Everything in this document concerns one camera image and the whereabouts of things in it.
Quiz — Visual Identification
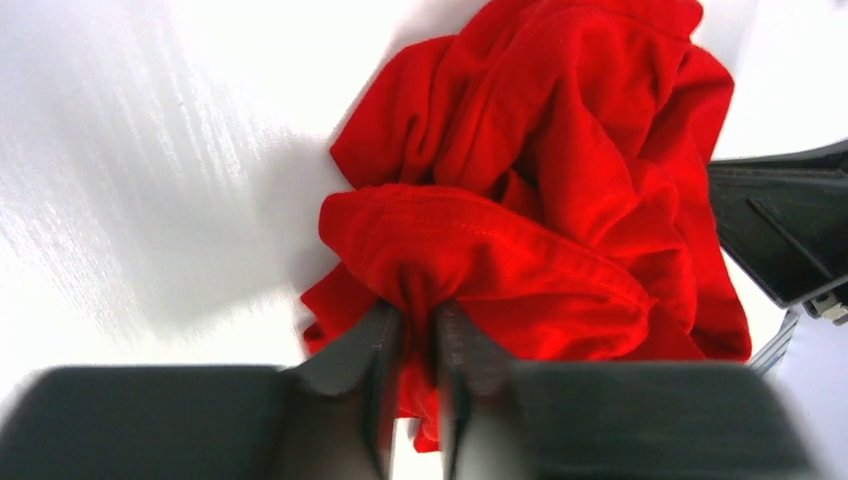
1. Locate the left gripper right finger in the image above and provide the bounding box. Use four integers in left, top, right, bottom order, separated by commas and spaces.
433, 301, 822, 479

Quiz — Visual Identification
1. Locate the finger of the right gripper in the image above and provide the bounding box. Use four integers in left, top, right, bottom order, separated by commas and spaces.
707, 140, 847, 307

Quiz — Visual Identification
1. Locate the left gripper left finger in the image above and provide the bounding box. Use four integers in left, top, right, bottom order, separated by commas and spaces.
1, 302, 403, 479

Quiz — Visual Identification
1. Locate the red t-shirt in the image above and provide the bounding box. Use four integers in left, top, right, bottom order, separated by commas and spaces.
301, 1, 752, 453

